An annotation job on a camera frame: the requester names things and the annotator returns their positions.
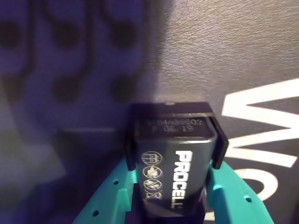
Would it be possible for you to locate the dark navy WOWROBO mat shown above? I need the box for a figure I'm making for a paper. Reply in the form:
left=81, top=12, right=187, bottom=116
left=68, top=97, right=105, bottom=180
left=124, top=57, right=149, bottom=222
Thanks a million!
left=0, top=0, right=299, bottom=224

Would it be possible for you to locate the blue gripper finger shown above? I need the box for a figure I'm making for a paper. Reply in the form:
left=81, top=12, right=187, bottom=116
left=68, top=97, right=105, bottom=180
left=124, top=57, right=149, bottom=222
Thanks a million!
left=72, top=161, right=138, bottom=224
left=205, top=161, right=274, bottom=224

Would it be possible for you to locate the small black Procell battery pack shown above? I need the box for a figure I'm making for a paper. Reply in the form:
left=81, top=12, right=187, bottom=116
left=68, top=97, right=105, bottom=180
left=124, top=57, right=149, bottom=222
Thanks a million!
left=126, top=102, right=229, bottom=224

